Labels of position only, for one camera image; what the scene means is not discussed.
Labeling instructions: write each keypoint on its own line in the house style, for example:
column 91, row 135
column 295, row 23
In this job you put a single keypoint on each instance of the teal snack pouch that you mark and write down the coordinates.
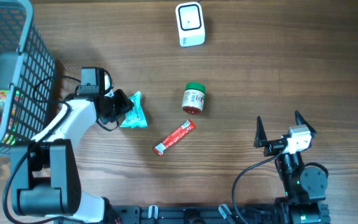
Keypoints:
column 135, row 118

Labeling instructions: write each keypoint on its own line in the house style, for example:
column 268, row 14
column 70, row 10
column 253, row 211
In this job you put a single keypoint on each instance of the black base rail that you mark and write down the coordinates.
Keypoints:
column 197, row 214

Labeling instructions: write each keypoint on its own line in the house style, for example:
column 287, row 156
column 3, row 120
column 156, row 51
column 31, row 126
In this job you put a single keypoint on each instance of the dark grey plastic basket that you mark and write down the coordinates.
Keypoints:
column 27, row 70

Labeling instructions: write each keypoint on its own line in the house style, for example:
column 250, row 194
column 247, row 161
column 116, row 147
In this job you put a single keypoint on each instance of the white barcode scanner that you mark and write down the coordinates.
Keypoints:
column 190, row 23

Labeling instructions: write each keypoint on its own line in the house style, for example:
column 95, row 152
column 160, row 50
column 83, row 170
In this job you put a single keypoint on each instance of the red snack packet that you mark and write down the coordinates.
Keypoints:
column 175, row 136

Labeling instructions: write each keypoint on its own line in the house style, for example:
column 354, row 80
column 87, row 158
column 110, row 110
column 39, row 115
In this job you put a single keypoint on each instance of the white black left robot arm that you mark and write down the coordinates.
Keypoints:
column 44, row 180

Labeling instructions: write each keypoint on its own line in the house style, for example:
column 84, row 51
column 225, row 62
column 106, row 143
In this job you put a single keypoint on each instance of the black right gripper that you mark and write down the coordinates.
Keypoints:
column 273, row 146

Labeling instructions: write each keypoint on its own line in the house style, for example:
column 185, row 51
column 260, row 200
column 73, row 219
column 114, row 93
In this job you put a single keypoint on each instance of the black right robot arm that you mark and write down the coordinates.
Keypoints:
column 305, row 184

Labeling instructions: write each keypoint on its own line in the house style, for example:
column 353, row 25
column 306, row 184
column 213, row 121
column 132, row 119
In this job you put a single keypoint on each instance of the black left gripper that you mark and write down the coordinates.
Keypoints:
column 125, row 105

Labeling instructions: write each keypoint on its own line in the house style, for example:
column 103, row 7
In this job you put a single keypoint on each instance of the green lid sauce jar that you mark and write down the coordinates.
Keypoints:
column 193, row 98

